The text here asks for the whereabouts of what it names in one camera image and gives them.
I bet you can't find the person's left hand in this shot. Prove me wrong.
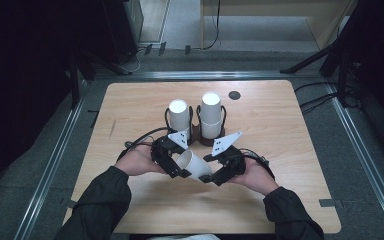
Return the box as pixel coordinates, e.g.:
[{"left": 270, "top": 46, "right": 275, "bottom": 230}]
[{"left": 114, "top": 143, "right": 166, "bottom": 177}]

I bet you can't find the black hanging cable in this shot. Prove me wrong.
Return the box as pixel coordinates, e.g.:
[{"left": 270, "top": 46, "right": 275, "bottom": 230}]
[{"left": 202, "top": 0, "right": 222, "bottom": 51}]

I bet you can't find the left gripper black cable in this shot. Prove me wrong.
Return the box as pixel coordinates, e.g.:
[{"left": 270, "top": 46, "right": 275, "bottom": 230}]
[{"left": 117, "top": 126, "right": 176, "bottom": 163}]

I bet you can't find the black tripod stand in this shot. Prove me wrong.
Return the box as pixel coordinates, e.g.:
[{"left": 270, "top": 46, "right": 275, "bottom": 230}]
[{"left": 279, "top": 0, "right": 364, "bottom": 108}]

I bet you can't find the grey tape piece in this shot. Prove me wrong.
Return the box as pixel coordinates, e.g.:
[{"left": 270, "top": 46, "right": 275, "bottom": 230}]
[{"left": 318, "top": 198, "right": 337, "bottom": 208}]

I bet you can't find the metal floor rail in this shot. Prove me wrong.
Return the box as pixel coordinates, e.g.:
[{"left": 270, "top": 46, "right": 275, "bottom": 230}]
[
  {"left": 13, "top": 78, "right": 91, "bottom": 240},
  {"left": 94, "top": 70, "right": 328, "bottom": 81},
  {"left": 324, "top": 81, "right": 384, "bottom": 239}
]

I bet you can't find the dark wooden cup holder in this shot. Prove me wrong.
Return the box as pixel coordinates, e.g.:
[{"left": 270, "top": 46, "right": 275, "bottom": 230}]
[{"left": 164, "top": 104, "right": 228, "bottom": 148}]

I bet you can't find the person's white clothing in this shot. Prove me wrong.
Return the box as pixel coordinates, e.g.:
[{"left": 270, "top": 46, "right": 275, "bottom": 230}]
[{"left": 145, "top": 233, "right": 222, "bottom": 240}]

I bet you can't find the black metal stand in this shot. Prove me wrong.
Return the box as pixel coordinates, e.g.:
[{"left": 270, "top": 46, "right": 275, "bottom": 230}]
[{"left": 67, "top": 49, "right": 131, "bottom": 101}]

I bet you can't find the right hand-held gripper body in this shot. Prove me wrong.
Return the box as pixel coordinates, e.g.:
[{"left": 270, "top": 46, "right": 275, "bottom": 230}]
[{"left": 210, "top": 130, "right": 248, "bottom": 187}]

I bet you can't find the person's right hand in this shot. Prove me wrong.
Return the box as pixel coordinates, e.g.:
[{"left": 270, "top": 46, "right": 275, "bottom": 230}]
[{"left": 228, "top": 156, "right": 283, "bottom": 197}]

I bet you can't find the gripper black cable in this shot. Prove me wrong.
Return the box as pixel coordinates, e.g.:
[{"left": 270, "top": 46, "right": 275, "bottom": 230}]
[
  {"left": 117, "top": 126, "right": 176, "bottom": 163},
  {"left": 239, "top": 148, "right": 277, "bottom": 181}
]

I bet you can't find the stack of white paper cups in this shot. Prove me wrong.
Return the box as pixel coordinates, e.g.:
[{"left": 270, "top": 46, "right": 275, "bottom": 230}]
[
  {"left": 199, "top": 91, "right": 224, "bottom": 140},
  {"left": 167, "top": 98, "right": 192, "bottom": 141}
]

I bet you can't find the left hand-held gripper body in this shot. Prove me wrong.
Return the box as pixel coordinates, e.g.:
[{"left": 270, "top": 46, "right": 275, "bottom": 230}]
[{"left": 150, "top": 130, "right": 190, "bottom": 178}]

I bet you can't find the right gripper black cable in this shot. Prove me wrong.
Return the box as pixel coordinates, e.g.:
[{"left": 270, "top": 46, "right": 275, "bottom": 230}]
[{"left": 239, "top": 148, "right": 277, "bottom": 181}]

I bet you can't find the black floor cable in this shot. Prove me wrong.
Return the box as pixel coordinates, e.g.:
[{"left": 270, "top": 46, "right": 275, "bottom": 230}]
[
  {"left": 299, "top": 92, "right": 339, "bottom": 110},
  {"left": 293, "top": 81, "right": 338, "bottom": 93}
]

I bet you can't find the single white paper cup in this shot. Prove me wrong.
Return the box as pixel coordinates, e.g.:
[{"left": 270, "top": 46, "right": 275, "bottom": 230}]
[{"left": 175, "top": 149, "right": 213, "bottom": 183}]

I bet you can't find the light wooden furniture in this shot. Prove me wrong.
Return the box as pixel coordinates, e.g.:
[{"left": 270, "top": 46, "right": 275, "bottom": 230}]
[{"left": 199, "top": 0, "right": 359, "bottom": 51}]

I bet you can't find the black cabinet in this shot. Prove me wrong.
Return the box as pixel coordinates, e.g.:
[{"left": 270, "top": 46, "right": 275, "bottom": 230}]
[{"left": 101, "top": 0, "right": 145, "bottom": 66}]

